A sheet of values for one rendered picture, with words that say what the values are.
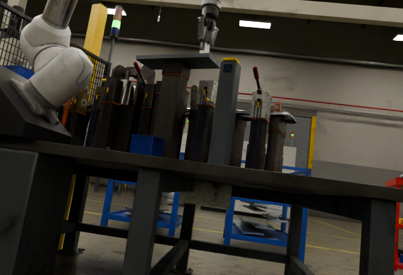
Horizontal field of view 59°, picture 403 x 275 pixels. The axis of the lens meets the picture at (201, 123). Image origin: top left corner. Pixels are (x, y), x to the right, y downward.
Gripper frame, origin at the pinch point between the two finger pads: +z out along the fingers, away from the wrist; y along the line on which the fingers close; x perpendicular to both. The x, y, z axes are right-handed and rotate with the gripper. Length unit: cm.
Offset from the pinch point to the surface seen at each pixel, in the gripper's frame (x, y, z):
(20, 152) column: 26, -57, 56
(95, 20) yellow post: 157, 37, -64
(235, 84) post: -17.3, 2.3, 15.8
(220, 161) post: -17, 0, 48
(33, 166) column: 21, -54, 60
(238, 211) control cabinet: 428, 720, 106
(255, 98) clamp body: -18.3, 17.0, 17.7
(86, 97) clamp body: 81, -4, 18
